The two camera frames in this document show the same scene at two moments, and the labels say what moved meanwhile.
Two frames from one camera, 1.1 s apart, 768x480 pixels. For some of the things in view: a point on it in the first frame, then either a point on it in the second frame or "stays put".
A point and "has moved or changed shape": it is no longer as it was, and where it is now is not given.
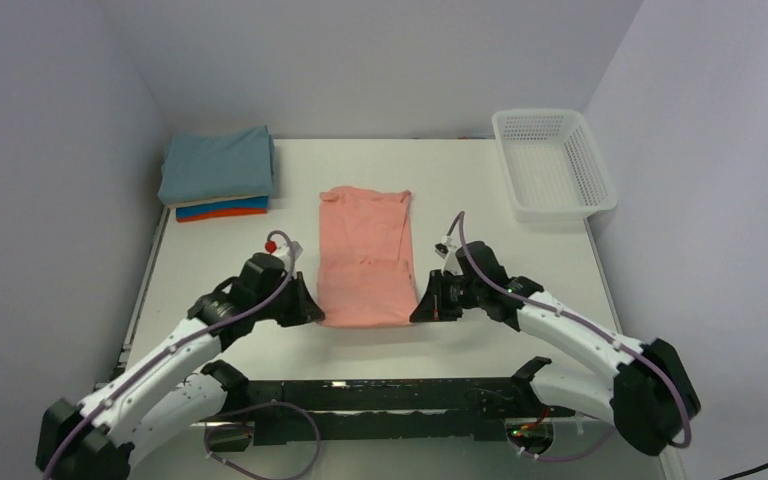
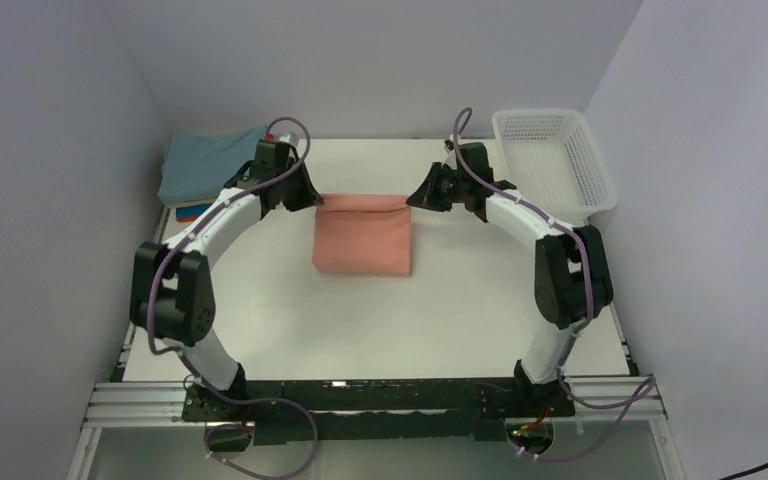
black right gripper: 433,306 → 427,196
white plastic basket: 551,166 stays put
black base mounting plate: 360,412 stays put
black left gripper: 305,309 → 308,198
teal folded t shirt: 213,165 stays put
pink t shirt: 365,275 has moved or changed shape
